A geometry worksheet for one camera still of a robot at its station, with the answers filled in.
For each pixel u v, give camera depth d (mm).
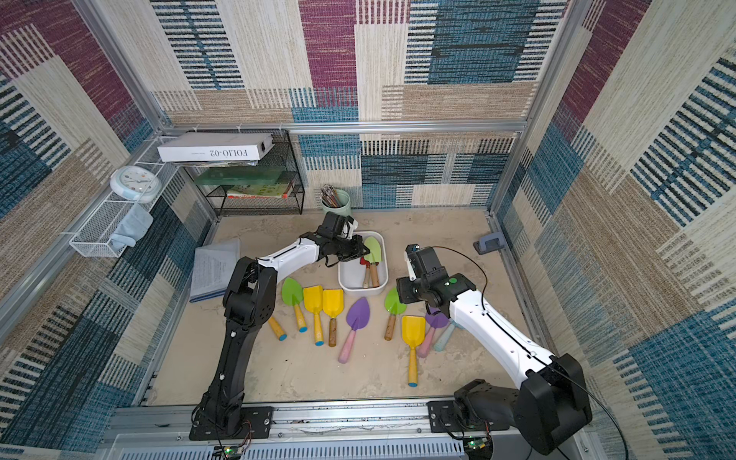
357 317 916
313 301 940
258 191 994
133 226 685
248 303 602
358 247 916
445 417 733
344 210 1021
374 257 1017
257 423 733
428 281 616
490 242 1070
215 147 780
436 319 913
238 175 943
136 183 751
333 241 828
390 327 873
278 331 867
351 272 977
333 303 940
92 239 661
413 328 892
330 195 1021
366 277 982
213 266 1049
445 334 862
